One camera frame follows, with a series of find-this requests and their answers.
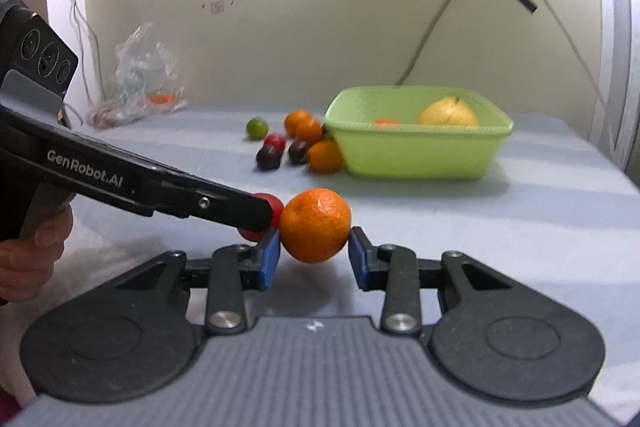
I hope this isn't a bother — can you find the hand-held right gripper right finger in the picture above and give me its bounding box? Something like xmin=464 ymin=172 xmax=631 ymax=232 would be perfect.
xmin=347 ymin=226 xmax=506 ymax=336

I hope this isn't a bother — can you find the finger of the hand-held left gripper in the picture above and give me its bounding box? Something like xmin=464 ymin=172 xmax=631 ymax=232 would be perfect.
xmin=149 ymin=166 xmax=274 ymax=233

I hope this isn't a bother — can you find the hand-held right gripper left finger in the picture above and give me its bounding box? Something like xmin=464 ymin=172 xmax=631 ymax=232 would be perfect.
xmin=117 ymin=226 xmax=282 ymax=337

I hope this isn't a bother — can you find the large orange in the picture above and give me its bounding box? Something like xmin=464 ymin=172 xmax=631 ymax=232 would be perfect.
xmin=279 ymin=188 xmax=352 ymax=264

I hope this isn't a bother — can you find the dark purple plum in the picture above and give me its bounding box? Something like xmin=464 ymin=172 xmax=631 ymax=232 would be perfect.
xmin=256 ymin=145 xmax=282 ymax=171
xmin=287 ymin=140 xmax=310 ymax=166

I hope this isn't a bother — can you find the green plastic basin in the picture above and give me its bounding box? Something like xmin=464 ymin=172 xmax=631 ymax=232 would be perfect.
xmin=324 ymin=86 xmax=515 ymax=180

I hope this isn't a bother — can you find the person's left hand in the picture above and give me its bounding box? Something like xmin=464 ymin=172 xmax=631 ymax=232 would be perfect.
xmin=0 ymin=206 xmax=75 ymax=306

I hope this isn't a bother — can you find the clear plastic bag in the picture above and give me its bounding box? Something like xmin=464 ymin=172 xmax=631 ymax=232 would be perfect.
xmin=89 ymin=22 xmax=188 ymax=128

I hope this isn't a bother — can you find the striped grey sheet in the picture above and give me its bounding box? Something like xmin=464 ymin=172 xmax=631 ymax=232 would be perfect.
xmin=0 ymin=99 xmax=640 ymax=427

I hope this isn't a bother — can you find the yellow pear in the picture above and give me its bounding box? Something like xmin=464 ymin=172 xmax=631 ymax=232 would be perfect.
xmin=418 ymin=96 xmax=480 ymax=126

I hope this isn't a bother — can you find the thin dark wire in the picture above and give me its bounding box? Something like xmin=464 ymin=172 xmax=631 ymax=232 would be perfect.
xmin=47 ymin=0 xmax=108 ymax=105

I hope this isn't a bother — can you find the grey cable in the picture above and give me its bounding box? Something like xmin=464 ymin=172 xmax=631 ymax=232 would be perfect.
xmin=395 ymin=0 xmax=483 ymax=86

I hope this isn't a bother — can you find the white cable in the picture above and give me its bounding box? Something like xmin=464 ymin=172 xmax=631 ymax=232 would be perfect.
xmin=482 ymin=0 xmax=610 ymax=108

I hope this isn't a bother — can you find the grey window frame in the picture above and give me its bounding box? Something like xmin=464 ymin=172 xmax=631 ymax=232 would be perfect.
xmin=592 ymin=0 xmax=640 ymax=188

